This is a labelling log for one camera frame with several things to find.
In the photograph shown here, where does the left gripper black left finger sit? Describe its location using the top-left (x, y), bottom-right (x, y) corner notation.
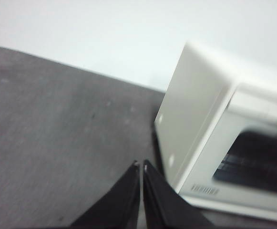
top-left (70, 160), bottom-right (141, 229)

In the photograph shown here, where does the cream white toaster oven housing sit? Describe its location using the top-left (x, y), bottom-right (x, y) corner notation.
top-left (154, 42), bottom-right (277, 225)

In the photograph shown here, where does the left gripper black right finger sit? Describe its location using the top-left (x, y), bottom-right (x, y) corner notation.
top-left (142, 159), bottom-right (215, 229)

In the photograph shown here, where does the oven door with brown handle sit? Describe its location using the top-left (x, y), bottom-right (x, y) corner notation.
top-left (176, 83), bottom-right (277, 215)

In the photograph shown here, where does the chrome wire oven rack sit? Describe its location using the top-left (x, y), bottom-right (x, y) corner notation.
top-left (215, 152), bottom-right (277, 183)

